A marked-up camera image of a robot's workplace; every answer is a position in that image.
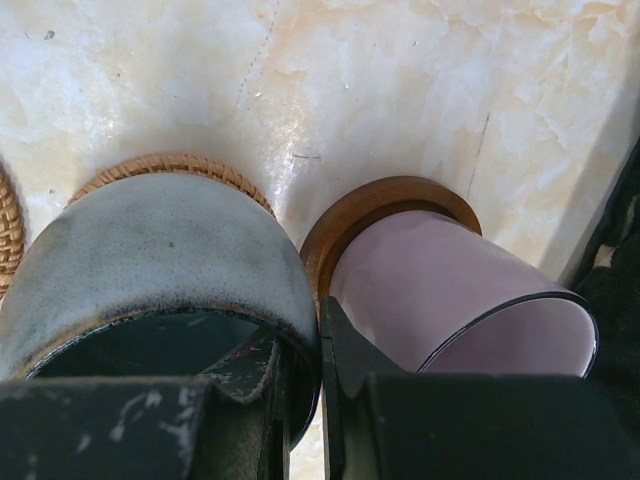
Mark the purple translucent cup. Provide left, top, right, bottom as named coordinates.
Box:
left=330, top=211, right=598, bottom=377

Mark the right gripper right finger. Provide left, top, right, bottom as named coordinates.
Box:
left=320, top=297, right=639, bottom=479

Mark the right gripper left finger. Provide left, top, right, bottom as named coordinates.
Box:
left=1, top=335, right=289, bottom=479

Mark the woven rattan coaster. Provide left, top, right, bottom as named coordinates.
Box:
left=0, top=168, right=25, bottom=297
left=67, top=153, right=275, bottom=217

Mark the black floral blanket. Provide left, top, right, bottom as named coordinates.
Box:
left=574, top=144, right=640, bottom=416

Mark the dark wooden coaster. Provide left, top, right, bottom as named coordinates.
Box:
left=299, top=174, right=484, bottom=301

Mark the grey mug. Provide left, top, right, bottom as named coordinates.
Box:
left=1, top=174, right=320, bottom=443

